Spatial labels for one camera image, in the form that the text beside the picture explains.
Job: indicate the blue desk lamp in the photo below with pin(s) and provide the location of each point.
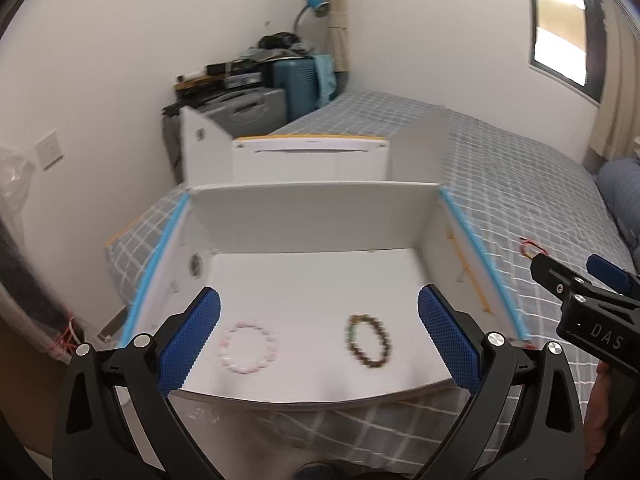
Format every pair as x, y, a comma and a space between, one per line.
315, 4

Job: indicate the grey suitcase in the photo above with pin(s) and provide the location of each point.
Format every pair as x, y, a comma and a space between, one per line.
245, 107

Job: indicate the window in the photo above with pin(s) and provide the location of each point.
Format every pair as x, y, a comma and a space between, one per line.
560, 20

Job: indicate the person's jeans leg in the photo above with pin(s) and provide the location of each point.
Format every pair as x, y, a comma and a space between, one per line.
622, 195

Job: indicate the grey checked bedding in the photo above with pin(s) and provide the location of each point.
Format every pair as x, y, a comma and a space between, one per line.
520, 185

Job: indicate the teal cloth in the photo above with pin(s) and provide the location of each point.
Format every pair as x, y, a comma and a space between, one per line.
326, 77

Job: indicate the teal suitcase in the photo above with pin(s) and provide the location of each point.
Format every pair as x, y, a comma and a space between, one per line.
295, 87

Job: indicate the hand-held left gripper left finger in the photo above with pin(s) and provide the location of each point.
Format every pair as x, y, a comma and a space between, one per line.
192, 335

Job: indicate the white wall socket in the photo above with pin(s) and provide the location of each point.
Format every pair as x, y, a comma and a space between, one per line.
48, 150

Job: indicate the beige curtain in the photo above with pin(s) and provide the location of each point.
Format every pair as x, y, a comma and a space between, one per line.
615, 125
336, 15

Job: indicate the dark clothing pile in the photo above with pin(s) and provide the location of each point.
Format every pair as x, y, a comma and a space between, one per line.
277, 44

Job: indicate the wooden board with black items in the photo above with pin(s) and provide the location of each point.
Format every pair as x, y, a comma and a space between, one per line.
220, 76

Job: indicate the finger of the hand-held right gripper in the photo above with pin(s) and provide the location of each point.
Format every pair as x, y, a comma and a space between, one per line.
612, 270
550, 272

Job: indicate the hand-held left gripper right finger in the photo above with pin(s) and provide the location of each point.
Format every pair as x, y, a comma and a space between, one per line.
447, 340

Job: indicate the plastic wrapped dark roll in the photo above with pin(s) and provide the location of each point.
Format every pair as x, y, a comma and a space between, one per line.
30, 270

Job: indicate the person's right hand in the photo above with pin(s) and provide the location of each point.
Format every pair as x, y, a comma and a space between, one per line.
600, 410

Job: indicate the white cardboard box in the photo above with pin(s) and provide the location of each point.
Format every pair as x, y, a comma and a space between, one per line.
320, 280

